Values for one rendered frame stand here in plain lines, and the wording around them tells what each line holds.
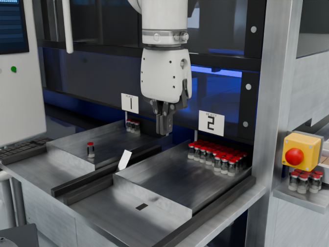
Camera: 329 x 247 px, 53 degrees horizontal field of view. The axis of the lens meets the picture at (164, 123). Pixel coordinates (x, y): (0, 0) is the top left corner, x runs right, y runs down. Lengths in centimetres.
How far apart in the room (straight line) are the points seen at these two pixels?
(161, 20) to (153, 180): 47
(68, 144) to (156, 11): 72
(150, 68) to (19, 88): 92
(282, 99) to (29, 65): 104
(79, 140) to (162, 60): 67
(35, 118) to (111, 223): 88
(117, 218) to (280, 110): 46
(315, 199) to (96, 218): 53
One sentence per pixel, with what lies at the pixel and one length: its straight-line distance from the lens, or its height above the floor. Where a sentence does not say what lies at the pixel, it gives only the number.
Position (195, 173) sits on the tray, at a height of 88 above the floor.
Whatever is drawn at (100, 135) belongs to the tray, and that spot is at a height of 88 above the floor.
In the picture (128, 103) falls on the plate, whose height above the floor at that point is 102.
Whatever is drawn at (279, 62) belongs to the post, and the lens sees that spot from 83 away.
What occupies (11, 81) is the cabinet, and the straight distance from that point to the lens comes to 147.
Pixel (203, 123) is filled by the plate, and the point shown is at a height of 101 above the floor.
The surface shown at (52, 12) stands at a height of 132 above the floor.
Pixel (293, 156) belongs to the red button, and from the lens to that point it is 83.
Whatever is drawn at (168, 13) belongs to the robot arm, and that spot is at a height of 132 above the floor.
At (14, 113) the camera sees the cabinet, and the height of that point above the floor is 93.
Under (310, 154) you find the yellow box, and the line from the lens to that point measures 84.
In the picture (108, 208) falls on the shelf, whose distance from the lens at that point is 82.
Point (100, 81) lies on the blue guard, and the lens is 127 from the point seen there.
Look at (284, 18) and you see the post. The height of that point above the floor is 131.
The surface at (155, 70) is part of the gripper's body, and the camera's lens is 63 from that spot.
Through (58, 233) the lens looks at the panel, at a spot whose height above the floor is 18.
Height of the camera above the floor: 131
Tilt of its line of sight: 18 degrees down
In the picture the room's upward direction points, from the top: straight up
